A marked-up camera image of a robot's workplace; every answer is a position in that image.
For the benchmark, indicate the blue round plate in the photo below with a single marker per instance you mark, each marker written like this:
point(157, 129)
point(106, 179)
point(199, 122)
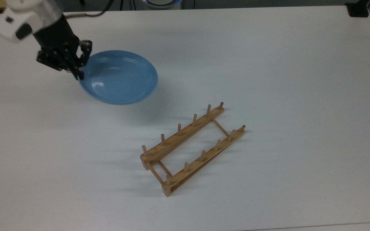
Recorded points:
point(120, 80)

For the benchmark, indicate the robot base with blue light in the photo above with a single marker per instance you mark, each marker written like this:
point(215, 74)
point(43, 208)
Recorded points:
point(162, 2)

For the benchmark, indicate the wooden plate rack with pegs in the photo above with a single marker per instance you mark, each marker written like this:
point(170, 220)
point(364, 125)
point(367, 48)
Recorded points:
point(188, 128)

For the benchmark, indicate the black clamp on table corner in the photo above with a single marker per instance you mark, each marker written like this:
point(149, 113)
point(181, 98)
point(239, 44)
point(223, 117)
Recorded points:
point(358, 9)

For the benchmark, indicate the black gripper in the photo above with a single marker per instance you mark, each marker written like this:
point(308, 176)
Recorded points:
point(56, 38)

